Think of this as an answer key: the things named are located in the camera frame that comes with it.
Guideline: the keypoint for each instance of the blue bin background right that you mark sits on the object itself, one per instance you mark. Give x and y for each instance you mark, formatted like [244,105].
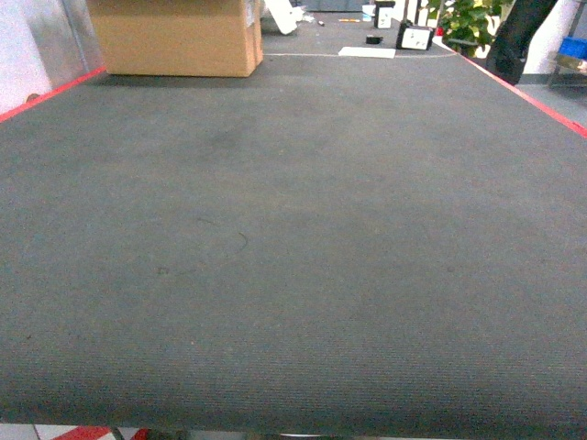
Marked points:
[574,47]

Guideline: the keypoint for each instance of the white device on table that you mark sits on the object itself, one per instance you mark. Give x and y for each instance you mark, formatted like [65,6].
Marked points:
[285,15]

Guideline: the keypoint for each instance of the white paper sheet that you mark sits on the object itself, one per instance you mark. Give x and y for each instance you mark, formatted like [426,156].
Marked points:
[368,53]

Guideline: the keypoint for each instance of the black white box far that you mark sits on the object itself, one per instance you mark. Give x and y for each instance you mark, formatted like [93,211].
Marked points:
[383,14]

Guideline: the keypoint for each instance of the cardboard box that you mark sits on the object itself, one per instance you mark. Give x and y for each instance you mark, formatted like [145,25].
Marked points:
[178,38]

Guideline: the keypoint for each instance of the black white box near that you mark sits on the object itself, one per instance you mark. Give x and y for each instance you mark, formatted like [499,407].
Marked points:
[412,37]

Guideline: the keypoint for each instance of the dark grey table mat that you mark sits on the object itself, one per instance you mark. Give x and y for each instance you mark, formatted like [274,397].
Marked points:
[331,246]

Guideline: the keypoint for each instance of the green potted plant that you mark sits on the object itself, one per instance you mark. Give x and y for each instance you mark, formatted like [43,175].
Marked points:
[468,27]

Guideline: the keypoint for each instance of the black white box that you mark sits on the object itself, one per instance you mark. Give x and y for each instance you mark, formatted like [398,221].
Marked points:
[412,37]
[383,14]

